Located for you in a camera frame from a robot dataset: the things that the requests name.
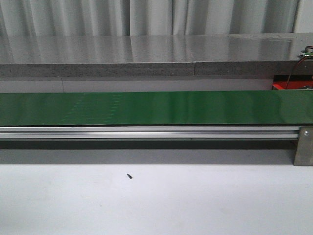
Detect grey curtain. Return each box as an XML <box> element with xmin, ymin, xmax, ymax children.
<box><xmin>0</xmin><ymin>0</ymin><xmax>299</xmax><ymax>37</ymax></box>

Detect green circuit board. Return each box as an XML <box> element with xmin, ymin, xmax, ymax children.
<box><xmin>299</xmin><ymin>48</ymin><xmax>313</xmax><ymax>59</ymax></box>

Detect grey stone counter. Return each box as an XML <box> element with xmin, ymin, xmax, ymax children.
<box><xmin>0</xmin><ymin>33</ymin><xmax>313</xmax><ymax>77</ymax></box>

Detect red and black wires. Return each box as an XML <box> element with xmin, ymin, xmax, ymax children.
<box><xmin>285</xmin><ymin>46</ymin><xmax>313</xmax><ymax>91</ymax></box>

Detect green conveyor belt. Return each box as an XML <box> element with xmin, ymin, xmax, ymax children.
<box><xmin>0</xmin><ymin>90</ymin><xmax>313</xmax><ymax>126</ymax></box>

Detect aluminium conveyor rail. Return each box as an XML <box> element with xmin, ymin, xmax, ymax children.
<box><xmin>0</xmin><ymin>126</ymin><xmax>300</xmax><ymax>139</ymax></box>

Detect steel conveyor bracket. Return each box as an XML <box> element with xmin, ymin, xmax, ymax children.
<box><xmin>293</xmin><ymin>127</ymin><xmax>313</xmax><ymax>166</ymax></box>

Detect red bin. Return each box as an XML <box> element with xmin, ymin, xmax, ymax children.
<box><xmin>272</xmin><ymin>75</ymin><xmax>313</xmax><ymax>90</ymax></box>

